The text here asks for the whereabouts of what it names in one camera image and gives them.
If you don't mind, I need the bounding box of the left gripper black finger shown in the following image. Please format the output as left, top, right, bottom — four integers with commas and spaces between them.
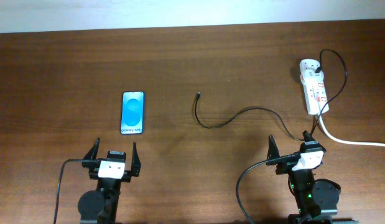
131, 142, 141, 177
81, 138, 100, 169

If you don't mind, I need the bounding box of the blue screen Galaxy smartphone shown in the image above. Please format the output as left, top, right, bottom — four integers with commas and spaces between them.
120, 91, 145, 135

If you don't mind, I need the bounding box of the black USB charging cable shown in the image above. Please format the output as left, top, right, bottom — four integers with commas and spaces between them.
193, 49, 348, 142

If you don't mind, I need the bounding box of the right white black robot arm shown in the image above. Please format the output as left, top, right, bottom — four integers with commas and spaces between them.
266, 131, 341, 223

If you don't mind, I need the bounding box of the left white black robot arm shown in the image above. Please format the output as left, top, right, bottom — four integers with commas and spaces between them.
78, 139, 141, 223

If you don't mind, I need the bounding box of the white USB charger plug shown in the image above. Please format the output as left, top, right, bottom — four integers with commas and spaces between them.
299, 59, 324, 85

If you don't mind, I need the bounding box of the white power strip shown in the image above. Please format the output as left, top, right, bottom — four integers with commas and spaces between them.
300, 72, 329, 115

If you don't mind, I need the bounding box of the white power strip cord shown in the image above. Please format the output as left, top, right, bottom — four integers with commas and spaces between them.
317, 113, 385, 148

